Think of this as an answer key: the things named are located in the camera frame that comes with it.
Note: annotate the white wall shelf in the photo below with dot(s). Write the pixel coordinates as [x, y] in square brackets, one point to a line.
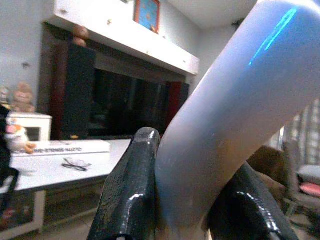
[120, 32]

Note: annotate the small white side cabinet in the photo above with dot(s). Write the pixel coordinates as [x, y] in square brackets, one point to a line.
[32, 126]

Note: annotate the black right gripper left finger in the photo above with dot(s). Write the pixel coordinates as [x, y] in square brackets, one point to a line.
[130, 185]

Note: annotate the beige figurine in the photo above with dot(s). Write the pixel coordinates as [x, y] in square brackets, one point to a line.
[23, 97]

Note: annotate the long white printed box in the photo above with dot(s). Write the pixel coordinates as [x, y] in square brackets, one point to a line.
[62, 147]

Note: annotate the brown wooden chair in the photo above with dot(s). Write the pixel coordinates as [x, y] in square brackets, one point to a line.
[272, 170]

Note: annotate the dark wooden tv cabinet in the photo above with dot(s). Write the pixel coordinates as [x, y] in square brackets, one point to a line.
[72, 87]

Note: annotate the black eyeglasses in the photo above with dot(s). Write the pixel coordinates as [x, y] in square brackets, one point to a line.
[76, 165]

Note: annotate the brown round ornament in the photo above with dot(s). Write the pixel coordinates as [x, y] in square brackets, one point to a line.
[80, 35]

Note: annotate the white coffee table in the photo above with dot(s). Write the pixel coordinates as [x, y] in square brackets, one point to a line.
[57, 172]

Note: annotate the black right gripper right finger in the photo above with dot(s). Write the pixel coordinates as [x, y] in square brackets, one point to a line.
[246, 207]

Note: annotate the pink seat cushion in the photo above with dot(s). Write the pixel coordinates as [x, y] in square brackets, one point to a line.
[310, 188]

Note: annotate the white plush toy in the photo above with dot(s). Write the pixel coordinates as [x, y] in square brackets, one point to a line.
[17, 137]

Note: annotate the black television screen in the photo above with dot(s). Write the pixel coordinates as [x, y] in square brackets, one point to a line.
[127, 105]

